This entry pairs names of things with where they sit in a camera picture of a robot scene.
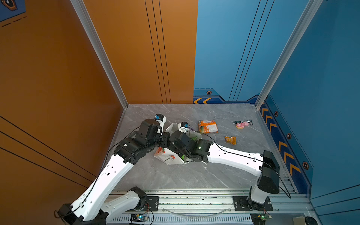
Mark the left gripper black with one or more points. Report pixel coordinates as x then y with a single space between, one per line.
165 136

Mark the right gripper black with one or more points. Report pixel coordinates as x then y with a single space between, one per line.
171 144

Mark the orange snack packet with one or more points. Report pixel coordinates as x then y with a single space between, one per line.
208 126

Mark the white paper bag with flowers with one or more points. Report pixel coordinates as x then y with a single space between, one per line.
170 158

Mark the small orange wrapper packet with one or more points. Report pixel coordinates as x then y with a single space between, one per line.
232 140

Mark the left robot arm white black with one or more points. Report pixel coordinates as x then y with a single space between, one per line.
92 207

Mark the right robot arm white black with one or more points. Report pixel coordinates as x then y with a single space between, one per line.
264 166

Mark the left green circuit board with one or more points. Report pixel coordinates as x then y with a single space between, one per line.
138 219

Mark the green circuit board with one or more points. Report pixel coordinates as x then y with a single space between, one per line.
138 219
264 217

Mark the right green circuit board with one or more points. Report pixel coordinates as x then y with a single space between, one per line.
264 217

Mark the black round object bottom right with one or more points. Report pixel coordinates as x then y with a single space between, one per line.
310 221

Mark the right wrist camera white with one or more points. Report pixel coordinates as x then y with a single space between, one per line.
183 127

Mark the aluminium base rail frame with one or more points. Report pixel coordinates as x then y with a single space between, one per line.
194 201

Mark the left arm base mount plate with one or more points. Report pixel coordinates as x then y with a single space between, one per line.
148 203

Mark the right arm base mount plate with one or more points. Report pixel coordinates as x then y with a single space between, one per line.
244 204

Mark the left aluminium corner post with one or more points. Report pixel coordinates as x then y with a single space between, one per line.
86 21

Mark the aluminium corner post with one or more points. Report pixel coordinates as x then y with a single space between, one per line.
86 21
294 39

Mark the right aluminium corner post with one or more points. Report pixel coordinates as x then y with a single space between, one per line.
294 39

